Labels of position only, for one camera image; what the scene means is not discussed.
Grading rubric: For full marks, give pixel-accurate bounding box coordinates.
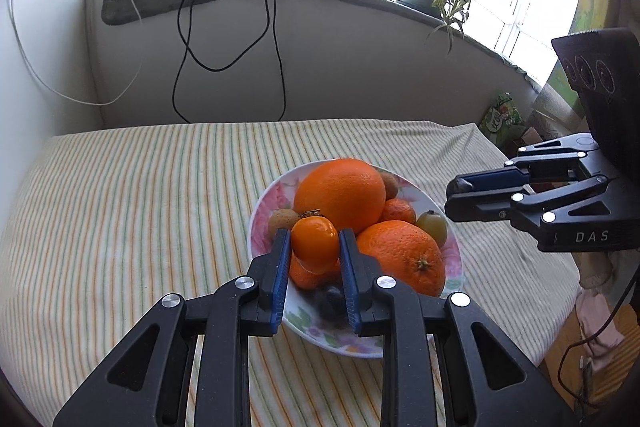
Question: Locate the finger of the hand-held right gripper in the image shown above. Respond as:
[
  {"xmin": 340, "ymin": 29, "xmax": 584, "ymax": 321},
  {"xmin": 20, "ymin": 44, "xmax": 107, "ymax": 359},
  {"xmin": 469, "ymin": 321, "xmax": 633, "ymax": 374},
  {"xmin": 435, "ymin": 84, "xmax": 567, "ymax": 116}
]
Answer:
[
  {"xmin": 444, "ymin": 174, "xmax": 619, "ymax": 235},
  {"xmin": 446, "ymin": 133, "xmax": 601, "ymax": 202}
]

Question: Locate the green grape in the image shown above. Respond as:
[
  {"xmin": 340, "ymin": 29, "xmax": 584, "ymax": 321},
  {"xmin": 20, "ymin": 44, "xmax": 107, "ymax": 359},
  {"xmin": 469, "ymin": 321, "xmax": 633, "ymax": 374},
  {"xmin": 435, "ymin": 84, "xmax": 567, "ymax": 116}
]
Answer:
[{"xmin": 416, "ymin": 210, "xmax": 447, "ymax": 248}]

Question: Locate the floral white plate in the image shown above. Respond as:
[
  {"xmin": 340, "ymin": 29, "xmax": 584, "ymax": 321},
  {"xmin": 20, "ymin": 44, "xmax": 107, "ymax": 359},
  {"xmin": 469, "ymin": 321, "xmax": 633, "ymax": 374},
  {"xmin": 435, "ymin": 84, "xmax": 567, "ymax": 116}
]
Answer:
[{"xmin": 247, "ymin": 161, "xmax": 467, "ymax": 359}]

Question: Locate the brown kiwi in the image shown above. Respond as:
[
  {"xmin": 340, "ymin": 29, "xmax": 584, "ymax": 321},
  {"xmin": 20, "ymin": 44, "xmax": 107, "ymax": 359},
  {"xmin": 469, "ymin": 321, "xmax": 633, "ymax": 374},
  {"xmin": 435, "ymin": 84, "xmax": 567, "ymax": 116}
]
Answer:
[
  {"xmin": 268, "ymin": 209, "xmax": 301, "ymax": 244},
  {"xmin": 379, "ymin": 172, "xmax": 401, "ymax": 200}
]

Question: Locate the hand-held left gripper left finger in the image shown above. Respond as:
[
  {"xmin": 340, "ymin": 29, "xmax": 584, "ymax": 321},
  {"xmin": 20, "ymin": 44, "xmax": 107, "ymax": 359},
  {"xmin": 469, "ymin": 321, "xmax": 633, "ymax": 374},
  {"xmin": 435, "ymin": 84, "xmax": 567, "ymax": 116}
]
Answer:
[{"xmin": 52, "ymin": 228, "xmax": 292, "ymax": 427}]

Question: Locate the green package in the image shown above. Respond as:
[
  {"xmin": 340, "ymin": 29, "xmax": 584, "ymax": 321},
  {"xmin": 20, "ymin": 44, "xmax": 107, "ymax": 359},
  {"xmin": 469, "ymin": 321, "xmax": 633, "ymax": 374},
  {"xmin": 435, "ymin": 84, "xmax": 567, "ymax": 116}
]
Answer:
[{"xmin": 479, "ymin": 92, "xmax": 526, "ymax": 145}]

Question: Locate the dark plum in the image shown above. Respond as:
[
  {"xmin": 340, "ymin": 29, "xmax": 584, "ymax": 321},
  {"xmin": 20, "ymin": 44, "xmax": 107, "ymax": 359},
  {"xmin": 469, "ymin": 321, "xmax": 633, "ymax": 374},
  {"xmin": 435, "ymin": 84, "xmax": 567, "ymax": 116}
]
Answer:
[{"xmin": 314, "ymin": 285, "xmax": 347, "ymax": 322}]

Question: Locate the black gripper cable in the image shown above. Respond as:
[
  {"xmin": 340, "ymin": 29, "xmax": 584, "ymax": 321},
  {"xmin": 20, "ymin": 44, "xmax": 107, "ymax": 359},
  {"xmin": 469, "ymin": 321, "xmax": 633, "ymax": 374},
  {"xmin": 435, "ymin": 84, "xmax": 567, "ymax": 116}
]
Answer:
[{"xmin": 557, "ymin": 267, "xmax": 640, "ymax": 413}]

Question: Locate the grey windowsill cover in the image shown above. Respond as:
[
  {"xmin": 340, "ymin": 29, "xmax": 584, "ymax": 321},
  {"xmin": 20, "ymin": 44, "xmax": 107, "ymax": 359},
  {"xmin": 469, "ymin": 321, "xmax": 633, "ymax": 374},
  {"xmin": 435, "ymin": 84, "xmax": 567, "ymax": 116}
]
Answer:
[{"xmin": 100, "ymin": 0, "xmax": 543, "ymax": 92}]

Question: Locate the person's right forearm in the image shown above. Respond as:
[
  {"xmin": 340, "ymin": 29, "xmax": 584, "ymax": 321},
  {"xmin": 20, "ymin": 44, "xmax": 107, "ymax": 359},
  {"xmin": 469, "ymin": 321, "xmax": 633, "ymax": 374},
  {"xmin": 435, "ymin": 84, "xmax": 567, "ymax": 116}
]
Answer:
[{"xmin": 575, "ymin": 252, "xmax": 631, "ymax": 370}]

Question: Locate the large smooth orange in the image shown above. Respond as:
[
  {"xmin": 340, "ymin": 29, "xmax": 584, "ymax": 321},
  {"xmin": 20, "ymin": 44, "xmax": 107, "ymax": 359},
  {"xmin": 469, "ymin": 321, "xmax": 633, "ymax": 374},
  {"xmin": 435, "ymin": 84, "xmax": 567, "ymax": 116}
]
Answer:
[{"xmin": 293, "ymin": 159, "xmax": 387, "ymax": 235}]

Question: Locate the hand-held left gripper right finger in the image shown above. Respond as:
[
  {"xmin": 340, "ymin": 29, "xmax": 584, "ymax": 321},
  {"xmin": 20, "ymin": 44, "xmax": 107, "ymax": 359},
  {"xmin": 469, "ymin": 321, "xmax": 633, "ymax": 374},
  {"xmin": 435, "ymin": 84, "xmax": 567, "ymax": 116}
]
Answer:
[{"xmin": 338, "ymin": 229, "xmax": 581, "ymax": 427}]

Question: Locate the large rough-skinned orange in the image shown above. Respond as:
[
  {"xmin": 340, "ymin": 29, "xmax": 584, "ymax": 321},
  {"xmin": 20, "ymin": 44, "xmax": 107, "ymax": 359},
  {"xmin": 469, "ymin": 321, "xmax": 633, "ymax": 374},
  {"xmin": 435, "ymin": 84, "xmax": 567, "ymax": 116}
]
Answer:
[{"xmin": 356, "ymin": 220, "xmax": 446, "ymax": 299}]

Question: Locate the tangerine with stem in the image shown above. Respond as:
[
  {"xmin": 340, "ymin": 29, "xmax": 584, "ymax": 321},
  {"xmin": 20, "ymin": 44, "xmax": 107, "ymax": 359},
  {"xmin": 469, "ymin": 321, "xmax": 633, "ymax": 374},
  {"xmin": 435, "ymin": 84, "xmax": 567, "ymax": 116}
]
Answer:
[{"xmin": 289, "ymin": 254, "xmax": 343, "ymax": 291}]

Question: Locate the white cable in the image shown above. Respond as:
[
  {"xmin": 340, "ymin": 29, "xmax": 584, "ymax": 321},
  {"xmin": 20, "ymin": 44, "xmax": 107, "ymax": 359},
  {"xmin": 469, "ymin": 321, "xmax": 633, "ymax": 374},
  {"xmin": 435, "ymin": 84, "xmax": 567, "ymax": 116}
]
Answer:
[{"xmin": 7, "ymin": 0, "xmax": 146, "ymax": 106}]

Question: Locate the white lace cloth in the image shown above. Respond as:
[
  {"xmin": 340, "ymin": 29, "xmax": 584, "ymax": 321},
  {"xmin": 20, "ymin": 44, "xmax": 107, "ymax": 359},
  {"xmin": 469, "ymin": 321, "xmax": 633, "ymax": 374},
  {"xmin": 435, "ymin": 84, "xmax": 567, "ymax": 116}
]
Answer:
[{"xmin": 530, "ymin": 82, "xmax": 593, "ymax": 142}]

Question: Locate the orange cherry tomato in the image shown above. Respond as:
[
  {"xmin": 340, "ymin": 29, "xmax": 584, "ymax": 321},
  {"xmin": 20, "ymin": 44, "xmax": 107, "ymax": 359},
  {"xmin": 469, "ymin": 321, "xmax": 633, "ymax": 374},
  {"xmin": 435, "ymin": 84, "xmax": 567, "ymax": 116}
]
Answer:
[{"xmin": 291, "ymin": 209, "xmax": 341, "ymax": 272}]

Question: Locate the brown cardboard box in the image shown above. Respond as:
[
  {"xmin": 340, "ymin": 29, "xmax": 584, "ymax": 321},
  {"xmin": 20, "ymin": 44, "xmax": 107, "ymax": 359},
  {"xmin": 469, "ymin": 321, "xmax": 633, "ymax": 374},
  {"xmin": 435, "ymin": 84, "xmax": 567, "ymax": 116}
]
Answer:
[{"xmin": 510, "ymin": 127, "xmax": 551, "ymax": 152}]

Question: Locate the small tangerine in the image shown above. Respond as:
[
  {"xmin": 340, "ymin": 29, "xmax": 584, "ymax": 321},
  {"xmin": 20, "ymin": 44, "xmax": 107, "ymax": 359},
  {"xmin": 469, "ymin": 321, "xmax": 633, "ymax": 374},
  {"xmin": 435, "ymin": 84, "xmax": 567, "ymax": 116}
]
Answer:
[{"xmin": 382, "ymin": 198, "xmax": 417, "ymax": 226}]

